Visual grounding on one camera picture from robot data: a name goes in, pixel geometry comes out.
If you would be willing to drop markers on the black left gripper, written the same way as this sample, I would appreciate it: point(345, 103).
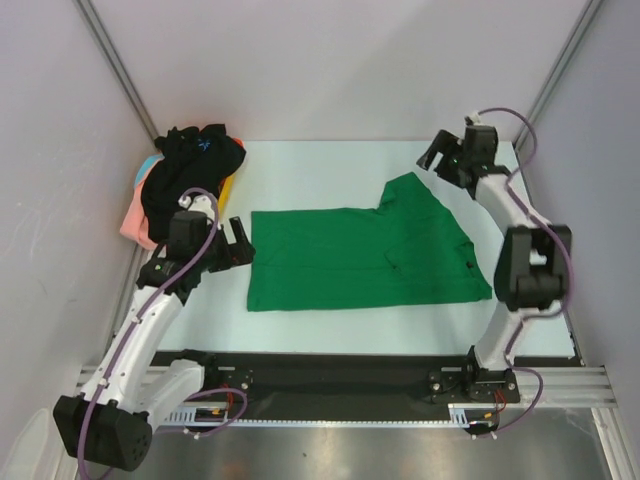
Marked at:
point(236, 253)

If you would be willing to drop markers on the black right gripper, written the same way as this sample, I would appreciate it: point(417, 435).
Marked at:
point(447, 160)

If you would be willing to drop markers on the green t-shirt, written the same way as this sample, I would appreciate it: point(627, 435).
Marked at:
point(409, 250)

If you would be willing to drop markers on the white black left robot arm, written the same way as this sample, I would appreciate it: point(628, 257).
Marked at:
point(112, 420)

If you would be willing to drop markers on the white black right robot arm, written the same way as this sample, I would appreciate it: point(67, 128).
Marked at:
point(533, 269)

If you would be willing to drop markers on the yellow t-shirt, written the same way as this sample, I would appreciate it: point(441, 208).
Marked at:
point(225, 192)

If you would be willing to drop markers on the black t-shirt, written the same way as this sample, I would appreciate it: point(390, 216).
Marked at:
point(192, 157)

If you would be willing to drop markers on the pink t-shirt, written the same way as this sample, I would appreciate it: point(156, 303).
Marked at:
point(135, 225)

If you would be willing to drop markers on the light blue t-shirt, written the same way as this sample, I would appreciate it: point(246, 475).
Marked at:
point(147, 164)

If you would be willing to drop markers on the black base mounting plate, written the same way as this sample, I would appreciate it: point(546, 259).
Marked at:
point(333, 379)

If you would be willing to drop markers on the white slotted cable duct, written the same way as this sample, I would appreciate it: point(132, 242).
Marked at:
point(209, 415)

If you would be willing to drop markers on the aluminium corner frame post right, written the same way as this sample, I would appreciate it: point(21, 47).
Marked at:
point(566, 56)

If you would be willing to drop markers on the aluminium corner frame post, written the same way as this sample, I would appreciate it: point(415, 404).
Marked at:
point(566, 56)
point(111, 55)

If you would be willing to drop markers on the aluminium front rail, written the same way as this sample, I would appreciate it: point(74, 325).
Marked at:
point(579, 387)

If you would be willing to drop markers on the aluminium corner frame post left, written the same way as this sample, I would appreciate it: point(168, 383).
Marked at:
point(111, 55)

